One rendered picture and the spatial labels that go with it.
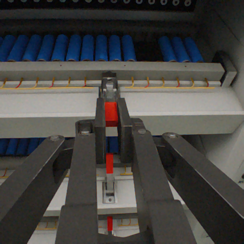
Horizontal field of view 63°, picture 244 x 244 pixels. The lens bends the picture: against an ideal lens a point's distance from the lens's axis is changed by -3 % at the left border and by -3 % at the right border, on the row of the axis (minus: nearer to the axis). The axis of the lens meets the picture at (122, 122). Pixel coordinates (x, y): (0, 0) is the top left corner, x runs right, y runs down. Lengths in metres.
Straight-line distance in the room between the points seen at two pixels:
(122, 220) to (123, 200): 0.17
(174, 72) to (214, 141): 0.15
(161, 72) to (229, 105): 0.10
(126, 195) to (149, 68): 0.23
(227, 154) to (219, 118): 0.08
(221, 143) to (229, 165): 0.04
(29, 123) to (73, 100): 0.06
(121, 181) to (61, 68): 0.23
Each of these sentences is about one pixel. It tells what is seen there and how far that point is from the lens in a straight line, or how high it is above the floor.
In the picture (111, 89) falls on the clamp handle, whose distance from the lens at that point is 0.24.
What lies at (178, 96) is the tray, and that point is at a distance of 0.28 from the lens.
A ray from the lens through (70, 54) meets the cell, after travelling 0.30.
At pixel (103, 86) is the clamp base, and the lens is 0.24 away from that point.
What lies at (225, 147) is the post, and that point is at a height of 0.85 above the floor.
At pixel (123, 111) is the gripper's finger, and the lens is 0.16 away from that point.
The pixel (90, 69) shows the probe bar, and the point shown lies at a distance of 0.27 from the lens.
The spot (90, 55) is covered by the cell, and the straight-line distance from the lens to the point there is 0.30.
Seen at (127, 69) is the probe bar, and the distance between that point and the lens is 0.27.
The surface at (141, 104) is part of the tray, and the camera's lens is 0.26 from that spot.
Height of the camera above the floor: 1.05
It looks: 35 degrees down
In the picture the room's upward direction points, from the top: 2 degrees clockwise
